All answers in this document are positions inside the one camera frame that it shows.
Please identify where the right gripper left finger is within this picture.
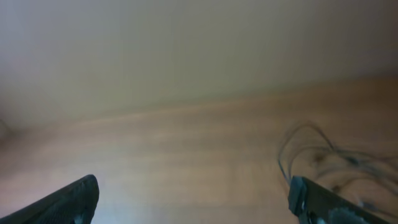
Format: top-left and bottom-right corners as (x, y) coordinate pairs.
(1, 174), (100, 224)

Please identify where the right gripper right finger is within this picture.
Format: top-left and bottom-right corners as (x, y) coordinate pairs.
(288, 176), (388, 224)

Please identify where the black usb cable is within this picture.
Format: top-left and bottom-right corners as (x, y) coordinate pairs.
(277, 121), (398, 218)

